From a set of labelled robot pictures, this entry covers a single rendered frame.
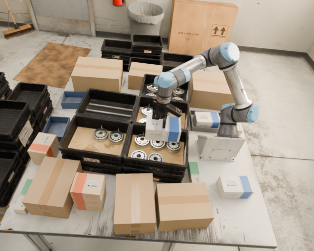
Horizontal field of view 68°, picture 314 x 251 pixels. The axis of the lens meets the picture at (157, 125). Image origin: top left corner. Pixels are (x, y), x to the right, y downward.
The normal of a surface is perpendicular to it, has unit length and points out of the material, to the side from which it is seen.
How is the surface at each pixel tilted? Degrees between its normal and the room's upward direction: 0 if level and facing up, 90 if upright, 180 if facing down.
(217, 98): 90
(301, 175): 0
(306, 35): 90
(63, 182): 0
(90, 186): 0
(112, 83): 90
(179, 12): 80
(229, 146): 90
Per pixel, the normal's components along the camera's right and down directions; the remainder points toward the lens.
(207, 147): 0.01, 0.73
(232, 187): 0.10, -0.68
